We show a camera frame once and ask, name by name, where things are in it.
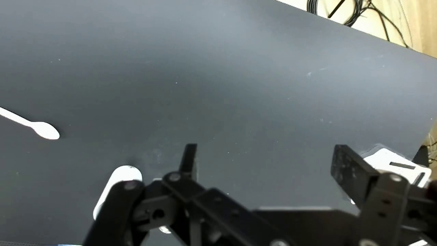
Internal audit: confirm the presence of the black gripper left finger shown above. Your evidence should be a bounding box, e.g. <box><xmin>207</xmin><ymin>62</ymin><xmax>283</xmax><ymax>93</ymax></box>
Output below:
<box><xmin>80</xmin><ymin>142</ymin><xmax>292</xmax><ymax>246</ymax></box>

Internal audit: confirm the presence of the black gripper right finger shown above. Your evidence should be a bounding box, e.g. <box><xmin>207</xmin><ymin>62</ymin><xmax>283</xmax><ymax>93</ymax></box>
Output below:
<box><xmin>330</xmin><ymin>144</ymin><xmax>437</xmax><ymax>246</ymax></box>

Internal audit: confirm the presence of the white plastic spoon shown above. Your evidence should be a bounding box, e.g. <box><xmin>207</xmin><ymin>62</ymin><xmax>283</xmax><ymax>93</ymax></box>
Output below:
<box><xmin>0</xmin><ymin>105</ymin><xmax>61</xmax><ymax>142</ymax></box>

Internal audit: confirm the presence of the black cable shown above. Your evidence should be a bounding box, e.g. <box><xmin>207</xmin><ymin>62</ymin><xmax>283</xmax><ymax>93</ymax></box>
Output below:
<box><xmin>342</xmin><ymin>0</ymin><xmax>410</xmax><ymax>49</ymax></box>
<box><xmin>305</xmin><ymin>0</ymin><xmax>348</xmax><ymax>19</ymax></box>

